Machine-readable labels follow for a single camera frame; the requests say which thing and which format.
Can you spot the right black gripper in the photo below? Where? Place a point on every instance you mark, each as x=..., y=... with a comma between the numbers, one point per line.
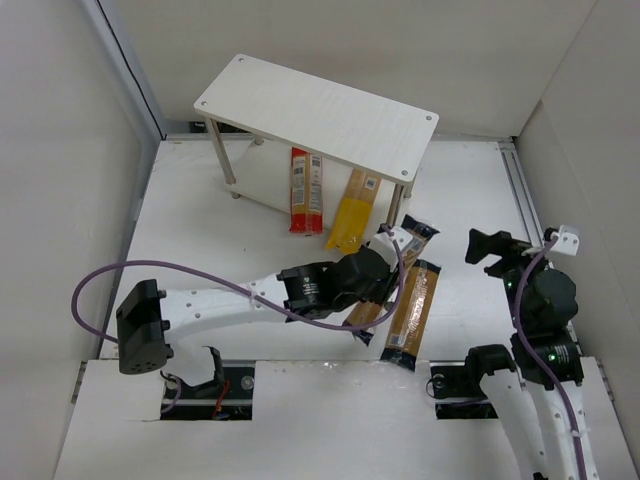
x=500, y=248

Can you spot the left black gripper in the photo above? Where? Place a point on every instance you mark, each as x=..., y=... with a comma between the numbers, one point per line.
x=382, y=279

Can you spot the black-ended spaghetti bag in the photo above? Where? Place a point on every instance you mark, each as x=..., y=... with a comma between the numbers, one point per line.
x=422, y=232
x=407, y=327

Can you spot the yellow spaghetti bag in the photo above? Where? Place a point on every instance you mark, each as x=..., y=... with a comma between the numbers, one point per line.
x=353, y=213

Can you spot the red spaghetti bag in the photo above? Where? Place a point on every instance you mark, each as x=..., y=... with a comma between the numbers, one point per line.
x=306, y=202

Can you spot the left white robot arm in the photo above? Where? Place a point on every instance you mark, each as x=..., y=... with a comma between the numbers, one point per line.
x=163, y=330

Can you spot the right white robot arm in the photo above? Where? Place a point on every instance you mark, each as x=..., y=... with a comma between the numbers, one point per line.
x=535, y=385

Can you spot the white two-tier shelf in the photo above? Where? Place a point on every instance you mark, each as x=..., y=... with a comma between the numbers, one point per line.
x=257, y=111

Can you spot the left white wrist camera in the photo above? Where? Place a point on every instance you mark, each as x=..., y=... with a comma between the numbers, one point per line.
x=391, y=246

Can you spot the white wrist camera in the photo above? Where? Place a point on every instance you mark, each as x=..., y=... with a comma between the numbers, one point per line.
x=391, y=246
x=564, y=240

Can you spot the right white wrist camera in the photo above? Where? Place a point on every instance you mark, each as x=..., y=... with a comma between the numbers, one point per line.
x=564, y=240

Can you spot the aluminium rail right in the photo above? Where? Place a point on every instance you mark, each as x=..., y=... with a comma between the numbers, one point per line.
x=514, y=172

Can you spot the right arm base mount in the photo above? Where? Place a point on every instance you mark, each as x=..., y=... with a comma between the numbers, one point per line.
x=456, y=396

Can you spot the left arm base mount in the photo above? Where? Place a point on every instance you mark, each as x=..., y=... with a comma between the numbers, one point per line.
x=231, y=400

